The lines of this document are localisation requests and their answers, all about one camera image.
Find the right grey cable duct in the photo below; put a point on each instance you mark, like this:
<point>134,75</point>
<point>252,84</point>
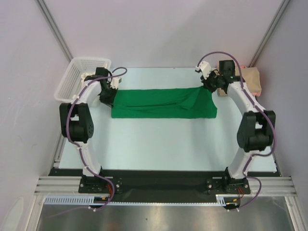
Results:
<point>228,199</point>

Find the left grey cable duct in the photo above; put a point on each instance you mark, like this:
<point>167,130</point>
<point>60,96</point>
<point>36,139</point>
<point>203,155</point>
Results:
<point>75,200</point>

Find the folded tan t shirt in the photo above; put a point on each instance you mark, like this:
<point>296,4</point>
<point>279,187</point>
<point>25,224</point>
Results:
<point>250,80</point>

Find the white plastic basket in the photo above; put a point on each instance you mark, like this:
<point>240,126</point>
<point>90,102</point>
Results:
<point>71,82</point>

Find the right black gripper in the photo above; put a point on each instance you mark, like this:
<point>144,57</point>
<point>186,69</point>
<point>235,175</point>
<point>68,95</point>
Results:
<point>209,83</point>

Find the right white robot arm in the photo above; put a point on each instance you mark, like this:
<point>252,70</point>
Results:
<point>256,129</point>

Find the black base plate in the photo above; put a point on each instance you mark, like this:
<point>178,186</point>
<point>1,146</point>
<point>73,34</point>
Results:
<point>227,186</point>
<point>95,185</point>

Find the left aluminium corner post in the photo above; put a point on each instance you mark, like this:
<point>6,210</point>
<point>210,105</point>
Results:
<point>46,13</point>

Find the green t shirt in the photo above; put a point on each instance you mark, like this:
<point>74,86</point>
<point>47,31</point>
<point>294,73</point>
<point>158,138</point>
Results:
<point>186,103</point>

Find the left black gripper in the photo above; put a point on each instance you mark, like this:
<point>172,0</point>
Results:
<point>109,101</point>

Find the grey cable duct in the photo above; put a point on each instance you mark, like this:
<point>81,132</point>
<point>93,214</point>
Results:
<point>75,200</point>
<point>228,199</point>

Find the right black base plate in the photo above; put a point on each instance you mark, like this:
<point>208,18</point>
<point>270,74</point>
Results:
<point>227,186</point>

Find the right aluminium corner post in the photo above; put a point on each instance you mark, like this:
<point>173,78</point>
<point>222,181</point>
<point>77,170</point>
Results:
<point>282,9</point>

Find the cream t shirt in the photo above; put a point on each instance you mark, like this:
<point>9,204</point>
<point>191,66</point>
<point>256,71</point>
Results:
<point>85,74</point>

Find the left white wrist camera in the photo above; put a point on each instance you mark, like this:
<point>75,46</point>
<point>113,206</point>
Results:
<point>114,82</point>

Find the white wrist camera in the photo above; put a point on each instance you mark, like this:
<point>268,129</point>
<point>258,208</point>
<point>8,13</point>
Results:
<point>204,68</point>
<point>114,82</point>

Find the aluminium front rail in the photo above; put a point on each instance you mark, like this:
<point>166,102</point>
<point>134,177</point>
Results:
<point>69,185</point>

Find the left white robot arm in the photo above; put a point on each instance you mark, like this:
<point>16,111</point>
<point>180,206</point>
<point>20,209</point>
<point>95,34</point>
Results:
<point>76,120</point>

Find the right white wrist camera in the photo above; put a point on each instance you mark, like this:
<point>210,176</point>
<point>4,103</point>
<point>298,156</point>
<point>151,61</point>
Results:
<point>204,68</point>

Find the aluminium corner post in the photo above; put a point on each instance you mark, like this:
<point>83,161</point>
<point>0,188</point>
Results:
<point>46,13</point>
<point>282,9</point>

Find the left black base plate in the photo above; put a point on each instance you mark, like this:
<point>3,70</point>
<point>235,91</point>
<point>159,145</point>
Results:
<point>95,185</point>

